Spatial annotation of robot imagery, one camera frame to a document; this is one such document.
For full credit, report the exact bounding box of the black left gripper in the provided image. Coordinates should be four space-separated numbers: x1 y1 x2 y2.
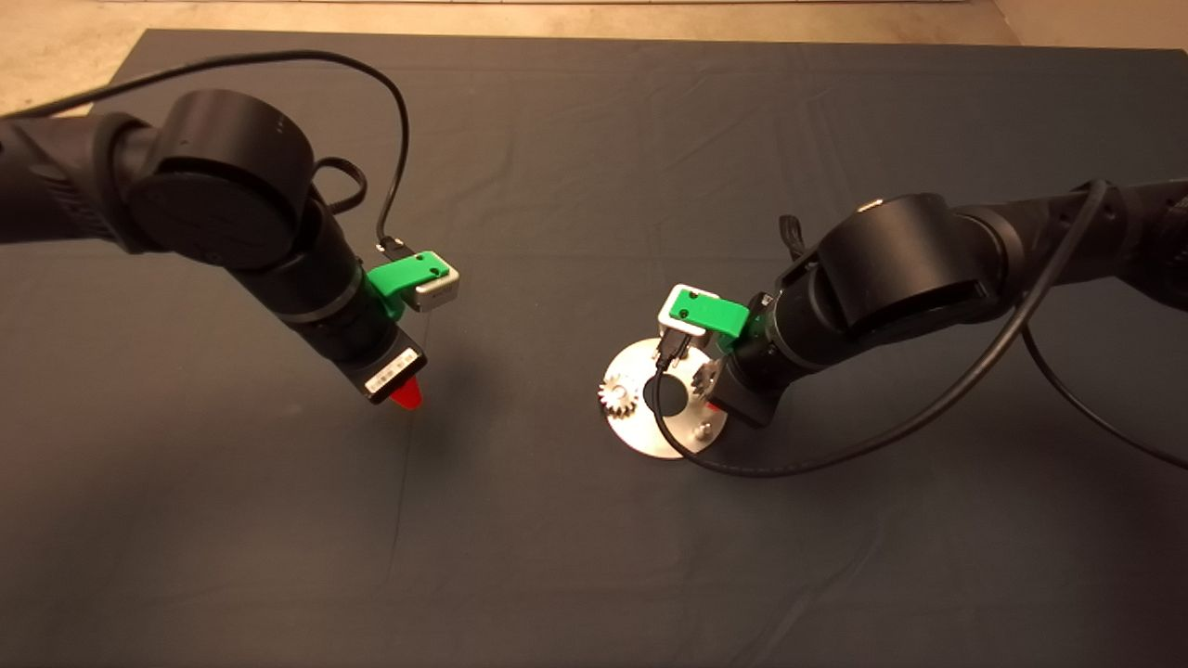
346 325 429 412

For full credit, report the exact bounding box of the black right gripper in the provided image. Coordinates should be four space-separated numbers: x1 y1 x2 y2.
706 357 788 429

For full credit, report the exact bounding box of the bright steel planetary gear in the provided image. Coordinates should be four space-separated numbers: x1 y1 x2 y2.
598 375 640 419

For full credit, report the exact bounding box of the round metal carrier plate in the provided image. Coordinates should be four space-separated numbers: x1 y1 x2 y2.
600 337 734 461

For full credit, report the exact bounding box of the dark grey table cloth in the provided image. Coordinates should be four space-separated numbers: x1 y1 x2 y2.
0 28 1188 668

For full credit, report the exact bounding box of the green right camera mount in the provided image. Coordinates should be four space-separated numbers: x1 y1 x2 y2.
670 289 752 353

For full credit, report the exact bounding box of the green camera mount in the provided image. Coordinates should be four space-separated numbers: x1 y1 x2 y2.
670 289 752 353
367 250 452 322

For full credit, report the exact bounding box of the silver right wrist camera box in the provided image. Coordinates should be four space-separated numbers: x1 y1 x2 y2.
657 283 721 340

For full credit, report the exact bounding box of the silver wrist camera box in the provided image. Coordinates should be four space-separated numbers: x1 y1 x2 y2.
413 252 461 314
657 283 721 340

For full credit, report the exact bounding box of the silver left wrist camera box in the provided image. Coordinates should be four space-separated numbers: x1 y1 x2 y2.
413 252 461 314

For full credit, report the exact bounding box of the green left camera mount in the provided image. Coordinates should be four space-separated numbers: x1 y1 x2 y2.
367 250 452 322

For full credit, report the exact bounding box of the thick black right camera cable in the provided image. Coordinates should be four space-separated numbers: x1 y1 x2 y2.
649 179 1111 480

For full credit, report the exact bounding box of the short black ribbed cable loop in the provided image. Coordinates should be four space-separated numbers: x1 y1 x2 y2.
311 156 368 215

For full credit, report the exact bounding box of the thin black left camera cable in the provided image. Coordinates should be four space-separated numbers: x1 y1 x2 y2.
0 49 412 254

